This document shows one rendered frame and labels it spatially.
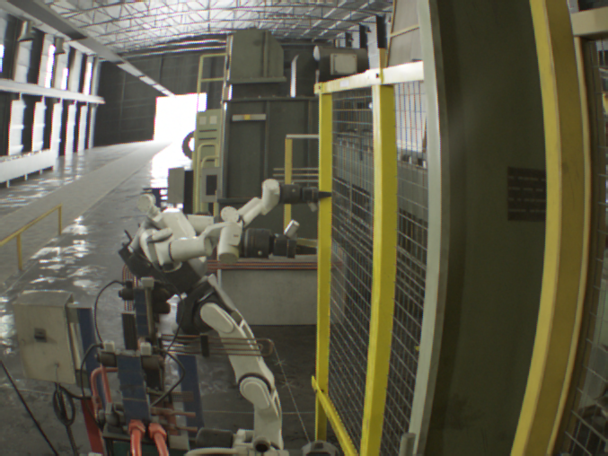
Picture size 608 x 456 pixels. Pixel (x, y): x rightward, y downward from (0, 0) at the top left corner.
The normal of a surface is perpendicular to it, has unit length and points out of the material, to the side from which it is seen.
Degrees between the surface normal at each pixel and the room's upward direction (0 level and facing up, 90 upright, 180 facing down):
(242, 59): 90
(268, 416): 112
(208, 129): 90
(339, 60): 90
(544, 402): 90
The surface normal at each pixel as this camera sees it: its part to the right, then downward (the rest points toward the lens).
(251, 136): 0.14, 0.16
